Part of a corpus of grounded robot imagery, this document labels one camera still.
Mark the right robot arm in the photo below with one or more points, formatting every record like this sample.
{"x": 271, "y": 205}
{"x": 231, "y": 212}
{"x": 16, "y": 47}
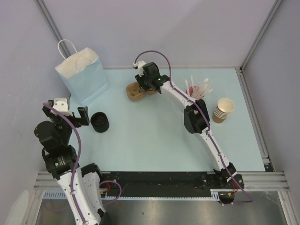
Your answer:
{"x": 195, "y": 116}

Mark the stack of paper cups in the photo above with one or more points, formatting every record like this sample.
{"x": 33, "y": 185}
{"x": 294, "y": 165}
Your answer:
{"x": 223, "y": 109}

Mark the light blue paper bag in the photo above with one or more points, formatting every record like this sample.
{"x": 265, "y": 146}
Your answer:
{"x": 84, "y": 76}

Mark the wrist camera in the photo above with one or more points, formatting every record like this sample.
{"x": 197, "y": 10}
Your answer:
{"x": 61, "y": 104}
{"x": 139, "y": 66}

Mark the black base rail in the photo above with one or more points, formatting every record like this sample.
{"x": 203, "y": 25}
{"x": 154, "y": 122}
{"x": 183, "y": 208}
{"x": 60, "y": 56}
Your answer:
{"x": 168, "y": 184}

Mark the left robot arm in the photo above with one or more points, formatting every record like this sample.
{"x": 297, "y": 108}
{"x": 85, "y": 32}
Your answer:
{"x": 81, "y": 185}

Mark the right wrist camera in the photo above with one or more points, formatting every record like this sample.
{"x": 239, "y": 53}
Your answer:
{"x": 139, "y": 66}

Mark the stacked brown pulp carriers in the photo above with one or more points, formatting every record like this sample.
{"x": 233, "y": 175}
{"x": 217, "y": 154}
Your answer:
{"x": 136, "y": 93}

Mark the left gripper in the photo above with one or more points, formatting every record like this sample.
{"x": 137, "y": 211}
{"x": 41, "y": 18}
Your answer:
{"x": 82, "y": 111}

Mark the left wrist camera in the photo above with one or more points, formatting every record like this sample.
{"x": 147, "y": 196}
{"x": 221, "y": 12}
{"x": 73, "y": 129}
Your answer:
{"x": 61, "y": 104}

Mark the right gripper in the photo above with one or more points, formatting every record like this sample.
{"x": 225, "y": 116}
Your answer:
{"x": 140, "y": 80}

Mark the stack of black lids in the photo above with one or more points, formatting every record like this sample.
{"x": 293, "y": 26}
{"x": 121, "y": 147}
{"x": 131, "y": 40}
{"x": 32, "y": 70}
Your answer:
{"x": 99, "y": 122}

